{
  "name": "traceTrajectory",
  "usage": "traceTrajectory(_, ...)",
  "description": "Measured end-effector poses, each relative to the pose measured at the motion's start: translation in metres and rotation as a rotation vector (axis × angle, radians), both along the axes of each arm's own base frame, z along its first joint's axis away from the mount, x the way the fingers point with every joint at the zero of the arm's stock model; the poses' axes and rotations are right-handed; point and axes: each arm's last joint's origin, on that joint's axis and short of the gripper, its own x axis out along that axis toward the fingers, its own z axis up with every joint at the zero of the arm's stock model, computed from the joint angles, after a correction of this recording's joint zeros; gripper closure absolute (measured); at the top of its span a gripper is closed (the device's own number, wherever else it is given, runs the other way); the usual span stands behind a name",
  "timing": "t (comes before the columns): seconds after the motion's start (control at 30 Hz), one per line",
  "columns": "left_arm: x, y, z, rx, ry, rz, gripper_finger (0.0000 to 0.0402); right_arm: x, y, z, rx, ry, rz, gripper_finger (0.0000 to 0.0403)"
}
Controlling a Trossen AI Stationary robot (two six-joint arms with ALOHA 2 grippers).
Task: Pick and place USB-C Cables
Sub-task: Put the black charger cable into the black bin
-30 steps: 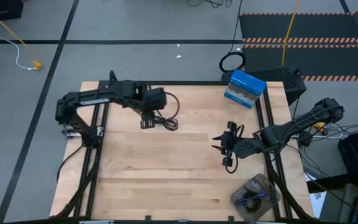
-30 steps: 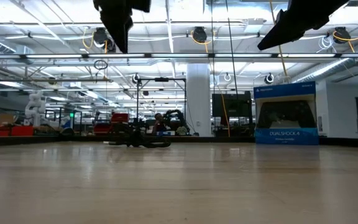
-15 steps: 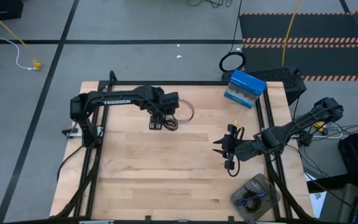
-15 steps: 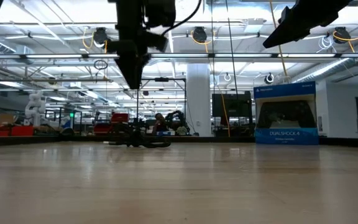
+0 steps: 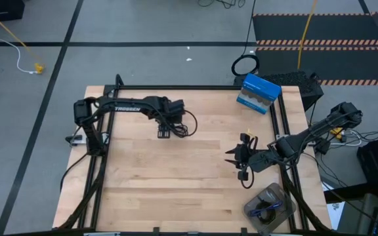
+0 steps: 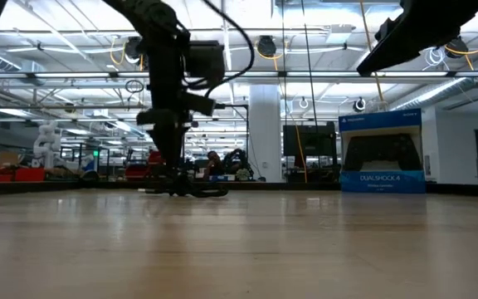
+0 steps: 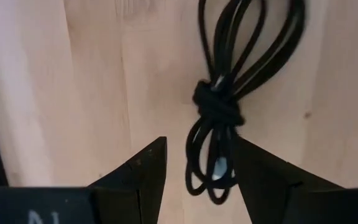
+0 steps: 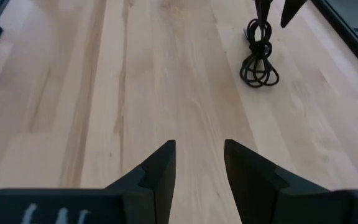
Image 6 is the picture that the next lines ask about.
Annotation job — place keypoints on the black aluminium table frame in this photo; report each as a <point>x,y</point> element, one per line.
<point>347,187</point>

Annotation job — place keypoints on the black monitor on stand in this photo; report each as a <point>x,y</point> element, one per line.
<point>309,141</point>

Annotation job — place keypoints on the red cabinet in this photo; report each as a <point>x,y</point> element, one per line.
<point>137,170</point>

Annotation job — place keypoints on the white robot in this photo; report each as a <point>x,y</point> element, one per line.
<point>47,143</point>

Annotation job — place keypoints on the red bins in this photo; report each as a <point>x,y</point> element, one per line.
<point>27,174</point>

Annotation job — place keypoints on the person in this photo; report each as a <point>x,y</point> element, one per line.
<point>213,164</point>

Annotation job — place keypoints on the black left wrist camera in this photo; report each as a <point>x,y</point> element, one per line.
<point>206,60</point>

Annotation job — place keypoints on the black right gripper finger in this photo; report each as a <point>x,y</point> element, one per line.
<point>382,58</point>

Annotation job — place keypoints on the white pillar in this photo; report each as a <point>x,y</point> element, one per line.
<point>265,133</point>

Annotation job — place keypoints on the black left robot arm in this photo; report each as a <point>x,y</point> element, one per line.
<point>147,16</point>

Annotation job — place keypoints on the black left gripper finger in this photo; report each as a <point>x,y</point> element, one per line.
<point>165,145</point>
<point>177,149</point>

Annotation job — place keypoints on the blue DualShock controller box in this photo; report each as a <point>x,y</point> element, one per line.
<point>382,182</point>

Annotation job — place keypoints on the black background robot arm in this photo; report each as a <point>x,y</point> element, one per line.
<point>237,160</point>

